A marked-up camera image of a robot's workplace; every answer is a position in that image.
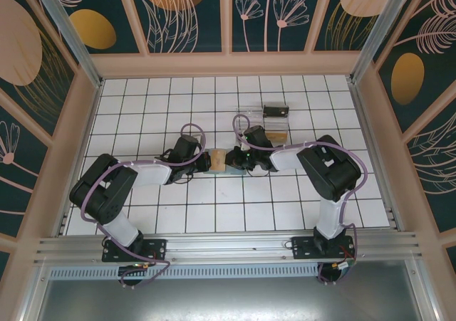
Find green card holder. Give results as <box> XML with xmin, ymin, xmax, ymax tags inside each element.
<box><xmin>202</xmin><ymin>146</ymin><xmax>247</xmax><ymax>177</ymax></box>

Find clear acrylic organizer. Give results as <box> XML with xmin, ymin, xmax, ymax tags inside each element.
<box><xmin>237</xmin><ymin>104</ymin><xmax>290</xmax><ymax>142</ymax></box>

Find black card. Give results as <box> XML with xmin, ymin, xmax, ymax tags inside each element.
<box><xmin>262</xmin><ymin>104</ymin><xmax>289</xmax><ymax>119</ymax></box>

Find black electronics module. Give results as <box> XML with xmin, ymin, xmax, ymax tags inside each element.
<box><xmin>318</xmin><ymin>260</ymin><xmax>357</xmax><ymax>285</ymax></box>
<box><xmin>118</xmin><ymin>263</ymin><xmax>150</xmax><ymax>287</ymax></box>

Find grey metal sheet panel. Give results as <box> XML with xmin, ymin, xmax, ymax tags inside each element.
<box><xmin>21</xmin><ymin>260</ymin><xmax>439</xmax><ymax>321</ymax></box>

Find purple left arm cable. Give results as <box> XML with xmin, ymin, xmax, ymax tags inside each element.
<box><xmin>80</xmin><ymin>122</ymin><xmax>206</xmax><ymax>290</ymax></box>

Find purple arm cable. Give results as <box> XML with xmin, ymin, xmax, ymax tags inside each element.
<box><xmin>232</xmin><ymin>113</ymin><xmax>368</xmax><ymax>286</ymax></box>
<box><xmin>80</xmin><ymin>122</ymin><xmax>206</xmax><ymax>290</ymax></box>

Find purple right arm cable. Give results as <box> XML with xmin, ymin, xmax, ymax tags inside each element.
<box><xmin>232</xmin><ymin>113</ymin><xmax>368</xmax><ymax>286</ymax></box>

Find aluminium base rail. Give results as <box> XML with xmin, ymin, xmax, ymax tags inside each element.
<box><xmin>33</xmin><ymin>231</ymin><xmax>423</xmax><ymax>265</ymax></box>

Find aluminium side rail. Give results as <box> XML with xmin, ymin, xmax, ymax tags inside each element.
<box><xmin>348</xmin><ymin>75</ymin><xmax>405</xmax><ymax>231</ymax></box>
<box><xmin>53</xmin><ymin>78</ymin><xmax>105</xmax><ymax>237</ymax></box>

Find grey slotted cable duct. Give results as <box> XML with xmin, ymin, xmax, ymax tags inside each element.
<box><xmin>48</xmin><ymin>263</ymin><xmax>321</xmax><ymax>281</ymax></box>

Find aluminium frame post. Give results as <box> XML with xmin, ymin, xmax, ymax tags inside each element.
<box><xmin>348</xmin><ymin>0</ymin><xmax>410</xmax><ymax>84</ymax></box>
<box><xmin>28</xmin><ymin>0</ymin><xmax>104</xmax><ymax>89</ymax></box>

